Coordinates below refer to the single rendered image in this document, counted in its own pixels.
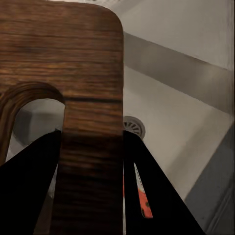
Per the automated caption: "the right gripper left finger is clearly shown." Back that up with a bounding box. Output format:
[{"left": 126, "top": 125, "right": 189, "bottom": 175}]
[{"left": 0, "top": 130, "right": 61, "bottom": 235}]

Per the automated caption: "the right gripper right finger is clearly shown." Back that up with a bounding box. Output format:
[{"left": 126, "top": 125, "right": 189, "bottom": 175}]
[{"left": 123, "top": 130, "right": 205, "bottom": 235}]

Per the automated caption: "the cutting board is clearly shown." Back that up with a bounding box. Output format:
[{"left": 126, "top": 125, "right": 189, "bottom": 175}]
[{"left": 0, "top": 0, "right": 124, "bottom": 235}]

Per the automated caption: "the parer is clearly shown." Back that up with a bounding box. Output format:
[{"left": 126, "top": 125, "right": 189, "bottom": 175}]
[{"left": 138, "top": 189, "right": 153, "bottom": 218}]

